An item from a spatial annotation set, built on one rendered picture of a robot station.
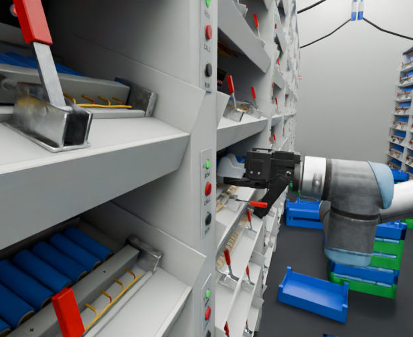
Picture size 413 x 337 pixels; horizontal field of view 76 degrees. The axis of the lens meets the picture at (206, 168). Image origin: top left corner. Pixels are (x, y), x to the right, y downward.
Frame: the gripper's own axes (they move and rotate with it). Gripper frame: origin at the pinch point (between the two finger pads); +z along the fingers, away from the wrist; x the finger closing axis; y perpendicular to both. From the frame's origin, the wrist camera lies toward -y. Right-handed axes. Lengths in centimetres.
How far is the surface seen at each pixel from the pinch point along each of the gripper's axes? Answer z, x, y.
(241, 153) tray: 1.1, -37.4, -0.2
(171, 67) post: -5.0, 32.3, 20.4
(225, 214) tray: -6.3, 9.5, -5.6
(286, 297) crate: -21, -60, -72
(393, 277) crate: -70, -81, -63
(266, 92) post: -6.3, -37.7, 22.0
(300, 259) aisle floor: -28, -103, -76
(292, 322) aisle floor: -24, -48, -76
